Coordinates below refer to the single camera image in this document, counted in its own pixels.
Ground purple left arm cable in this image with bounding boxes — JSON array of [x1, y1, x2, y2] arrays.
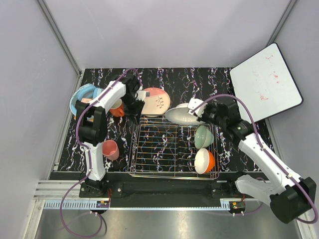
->
[[59, 68, 140, 237]]

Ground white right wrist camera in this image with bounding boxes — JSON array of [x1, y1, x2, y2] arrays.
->
[[187, 98, 207, 118]]

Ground orange mug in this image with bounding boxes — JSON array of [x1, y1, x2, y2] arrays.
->
[[109, 99, 125, 117]]

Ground orange and white bowl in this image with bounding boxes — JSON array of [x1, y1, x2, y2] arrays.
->
[[194, 148, 215, 174]]

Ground green ceramic bowl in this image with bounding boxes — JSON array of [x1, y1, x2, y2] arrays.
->
[[194, 125, 214, 149]]

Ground light blue headphones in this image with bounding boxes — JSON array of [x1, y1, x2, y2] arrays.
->
[[69, 84, 104, 116]]

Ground white round plate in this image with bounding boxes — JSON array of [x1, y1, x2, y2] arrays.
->
[[165, 103, 202, 125]]

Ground white board with dark rim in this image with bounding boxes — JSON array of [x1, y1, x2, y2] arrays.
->
[[230, 43, 304, 122]]

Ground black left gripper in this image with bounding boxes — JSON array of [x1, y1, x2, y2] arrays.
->
[[120, 94, 145, 124]]

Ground pink cube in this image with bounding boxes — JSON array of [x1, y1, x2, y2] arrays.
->
[[81, 98, 92, 103]]

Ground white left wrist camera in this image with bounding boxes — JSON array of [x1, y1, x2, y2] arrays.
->
[[137, 90, 150, 101]]

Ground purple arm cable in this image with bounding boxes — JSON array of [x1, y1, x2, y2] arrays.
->
[[59, 68, 140, 237], [189, 94, 319, 224]]

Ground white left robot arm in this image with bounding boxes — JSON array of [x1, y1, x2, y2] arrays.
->
[[75, 74, 145, 197]]

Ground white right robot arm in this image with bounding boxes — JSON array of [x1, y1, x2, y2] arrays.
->
[[188, 95, 319, 224]]

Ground pink plastic cup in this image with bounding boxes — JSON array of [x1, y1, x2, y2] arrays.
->
[[102, 140, 119, 161]]

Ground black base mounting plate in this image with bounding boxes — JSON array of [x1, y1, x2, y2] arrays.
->
[[78, 174, 257, 208]]

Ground pink and cream plate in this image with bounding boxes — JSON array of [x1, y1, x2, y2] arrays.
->
[[142, 88, 171, 117]]

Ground grey slotted cable duct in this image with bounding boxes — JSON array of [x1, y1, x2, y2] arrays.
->
[[44, 198, 230, 211]]

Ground steel wire dish rack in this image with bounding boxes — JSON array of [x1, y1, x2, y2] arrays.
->
[[128, 117, 219, 180]]

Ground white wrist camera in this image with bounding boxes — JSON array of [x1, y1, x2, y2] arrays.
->
[[187, 98, 207, 118], [137, 90, 150, 101]]

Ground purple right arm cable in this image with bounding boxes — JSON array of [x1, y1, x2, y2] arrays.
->
[[189, 94, 319, 224]]

